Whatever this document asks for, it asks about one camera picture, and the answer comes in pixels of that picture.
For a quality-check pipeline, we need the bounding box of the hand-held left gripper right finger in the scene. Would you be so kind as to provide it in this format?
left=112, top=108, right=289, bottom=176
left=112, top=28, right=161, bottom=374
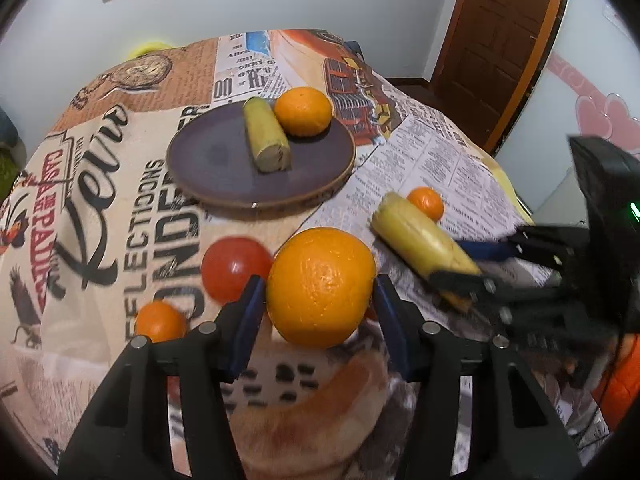
left=372, top=274, right=584, bottom=480

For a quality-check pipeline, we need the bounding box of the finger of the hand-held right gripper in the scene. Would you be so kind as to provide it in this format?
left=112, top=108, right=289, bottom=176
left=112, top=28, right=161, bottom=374
left=456, top=225, right=593, bottom=283
left=428, top=269, right=621, bottom=391

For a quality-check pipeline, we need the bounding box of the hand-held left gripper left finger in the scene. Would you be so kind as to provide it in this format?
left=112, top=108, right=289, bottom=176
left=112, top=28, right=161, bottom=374
left=57, top=275, right=266, bottom=480

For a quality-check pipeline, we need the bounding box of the yellow banana piece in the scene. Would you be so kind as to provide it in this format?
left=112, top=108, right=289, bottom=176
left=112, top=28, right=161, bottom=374
left=243, top=97, right=293, bottom=174
left=371, top=191, right=484, bottom=312

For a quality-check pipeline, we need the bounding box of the large orange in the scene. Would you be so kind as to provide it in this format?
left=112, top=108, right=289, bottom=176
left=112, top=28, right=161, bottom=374
left=266, top=227, right=378, bottom=351

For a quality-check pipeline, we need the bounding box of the dark purple plate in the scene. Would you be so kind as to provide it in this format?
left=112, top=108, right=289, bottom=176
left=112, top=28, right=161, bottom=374
left=166, top=101, right=357, bottom=209

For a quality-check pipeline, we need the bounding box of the red tomato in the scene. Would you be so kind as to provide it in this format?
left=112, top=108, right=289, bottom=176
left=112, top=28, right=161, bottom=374
left=201, top=236, right=275, bottom=305

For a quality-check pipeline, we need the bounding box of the small mandarin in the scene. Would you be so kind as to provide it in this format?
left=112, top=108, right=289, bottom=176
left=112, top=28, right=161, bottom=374
left=406, top=186, right=445, bottom=222
left=134, top=301, right=189, bottom=344

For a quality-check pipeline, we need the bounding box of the orange cloth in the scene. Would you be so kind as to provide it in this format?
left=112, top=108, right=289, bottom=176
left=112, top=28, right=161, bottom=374
left=592, top=337, right=640, bottom=423

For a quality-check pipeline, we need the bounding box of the printed tablecloth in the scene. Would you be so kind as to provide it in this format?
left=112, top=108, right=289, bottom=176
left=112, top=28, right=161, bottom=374
left=0, top=29, right=617, bottom=480

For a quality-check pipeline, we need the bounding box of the brown wooden door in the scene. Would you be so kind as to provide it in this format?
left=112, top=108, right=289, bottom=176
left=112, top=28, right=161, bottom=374
left=429, top=0, right=574, bottom=154

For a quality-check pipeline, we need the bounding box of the medium orange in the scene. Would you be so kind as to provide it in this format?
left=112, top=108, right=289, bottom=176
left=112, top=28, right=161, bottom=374
left=274, top=86, right=333, bottom=137

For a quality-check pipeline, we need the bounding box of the green object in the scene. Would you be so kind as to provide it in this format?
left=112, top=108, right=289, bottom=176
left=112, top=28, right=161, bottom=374
left=0, top=108, right=27, bottom=202

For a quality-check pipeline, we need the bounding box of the yellow object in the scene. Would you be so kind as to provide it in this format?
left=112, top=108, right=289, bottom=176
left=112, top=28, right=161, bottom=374
left=127, top=40, right=174, bottom=60

